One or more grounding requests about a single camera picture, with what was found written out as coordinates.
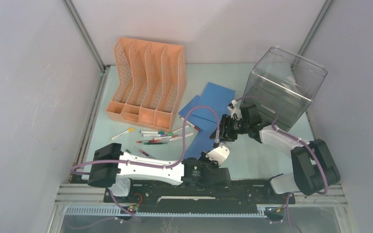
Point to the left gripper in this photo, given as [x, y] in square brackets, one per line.
[203, 157]

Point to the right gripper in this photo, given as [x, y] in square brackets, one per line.
[226, 134]

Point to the blue folder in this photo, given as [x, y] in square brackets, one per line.
[200, 143]
[203, 124]
[217, 98]

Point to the blue folder front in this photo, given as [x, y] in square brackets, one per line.
[200, 143]

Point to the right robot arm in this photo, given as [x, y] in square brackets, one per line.
[313, 167]

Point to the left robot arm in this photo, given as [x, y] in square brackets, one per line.
[115, 169]

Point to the white marker right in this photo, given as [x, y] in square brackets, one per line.
[181, 136]

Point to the brown cap marker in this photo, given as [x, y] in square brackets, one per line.
[190, 124]

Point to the green cap marker upper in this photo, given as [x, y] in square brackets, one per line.
[178, 130]

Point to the red marker in cluster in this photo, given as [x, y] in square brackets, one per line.
[159, 140]

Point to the red pen lower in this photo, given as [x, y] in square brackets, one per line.
[146, 154]

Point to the dark green pen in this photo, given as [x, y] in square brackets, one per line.
[155, 143]

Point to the purple cap marker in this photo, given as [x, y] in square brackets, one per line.
[153, 135]

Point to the clear plastic drawer cabinet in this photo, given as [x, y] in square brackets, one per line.
[281, 86]

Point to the yellow cap marker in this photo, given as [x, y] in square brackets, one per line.
[122, 133]

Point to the orange plastic file organizer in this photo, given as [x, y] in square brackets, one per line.
[152, 82]

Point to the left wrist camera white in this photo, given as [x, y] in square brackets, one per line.
[219, 154]

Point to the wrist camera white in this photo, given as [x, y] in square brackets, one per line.
[234, 110]
[219, 154]

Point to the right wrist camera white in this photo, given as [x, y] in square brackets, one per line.
[234, 110]

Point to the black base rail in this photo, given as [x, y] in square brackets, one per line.
[239, 198]

